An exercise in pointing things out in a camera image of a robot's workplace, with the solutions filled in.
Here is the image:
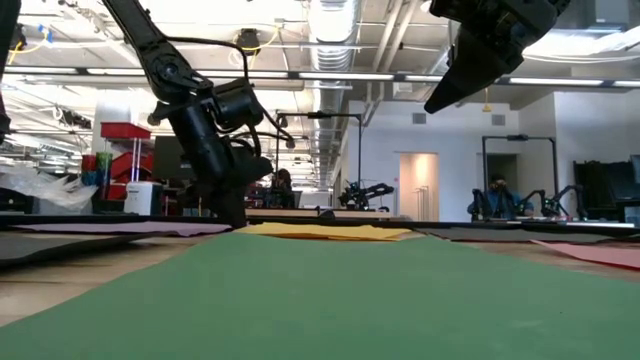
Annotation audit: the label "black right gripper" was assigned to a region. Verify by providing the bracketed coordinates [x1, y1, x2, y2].
[424, 0, 571, 115]

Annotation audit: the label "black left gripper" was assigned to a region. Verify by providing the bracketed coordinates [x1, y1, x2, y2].
[199, 144, 275, 229]

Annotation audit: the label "yellow paper sheet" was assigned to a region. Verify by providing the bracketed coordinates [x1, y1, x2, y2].
[233, 222, 414, 242]
[284, 233, 401, 243]

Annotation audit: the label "purple paper sheet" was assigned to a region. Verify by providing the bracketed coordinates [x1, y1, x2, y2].
[12, 220, 235, 238]

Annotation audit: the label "green paper sheet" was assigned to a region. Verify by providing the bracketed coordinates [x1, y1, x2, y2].
[0, 232, 640, 360]

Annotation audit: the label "pink paper sheet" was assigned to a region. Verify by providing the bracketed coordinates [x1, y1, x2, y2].
[530, 239, 640, 271]

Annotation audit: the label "person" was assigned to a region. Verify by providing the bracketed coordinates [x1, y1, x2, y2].
[467, 173, 534, 219]
[269, 168, 296, 209]

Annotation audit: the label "black monitor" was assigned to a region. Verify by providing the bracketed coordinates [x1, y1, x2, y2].
[152, 135, 194, 181]

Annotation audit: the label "white box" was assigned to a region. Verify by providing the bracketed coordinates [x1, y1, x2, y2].
[123, 180, 165, 216]

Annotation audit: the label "long ceiling light bar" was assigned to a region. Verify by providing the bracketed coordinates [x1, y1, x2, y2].
[4, 65, 640, 89]

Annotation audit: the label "red bin rack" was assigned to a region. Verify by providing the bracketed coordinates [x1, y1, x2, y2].
[99, 121, 155, 201]

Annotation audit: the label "background robot arms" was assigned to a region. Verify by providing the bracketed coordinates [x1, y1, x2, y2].
[529, 184, 589, 219]

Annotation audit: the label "black ceiling device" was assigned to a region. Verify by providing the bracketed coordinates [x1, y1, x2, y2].
[9, 22, 29, 51]
[233, 27, 265, 57]

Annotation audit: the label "black cabinet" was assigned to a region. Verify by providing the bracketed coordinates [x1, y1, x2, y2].
[572, 159, 640, 224]

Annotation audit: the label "clear plastic sheet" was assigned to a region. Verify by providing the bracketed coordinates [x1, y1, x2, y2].
[0, 163, 100, 212]

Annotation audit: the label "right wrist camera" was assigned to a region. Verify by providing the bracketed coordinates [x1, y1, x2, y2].
[428, 0, 481, 26]

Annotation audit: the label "black camera stand frame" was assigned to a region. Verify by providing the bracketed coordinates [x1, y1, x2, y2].
[273, 110, 365, 201]

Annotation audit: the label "black aluminium table frame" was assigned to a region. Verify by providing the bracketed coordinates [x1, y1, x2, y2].
[0, 213, 640, 232]

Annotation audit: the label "silver ceiling duct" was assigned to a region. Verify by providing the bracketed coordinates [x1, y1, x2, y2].
[305, 0, 362, 119]

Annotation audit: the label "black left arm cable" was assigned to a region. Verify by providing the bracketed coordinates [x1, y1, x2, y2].
[164, 34, 297, 157]

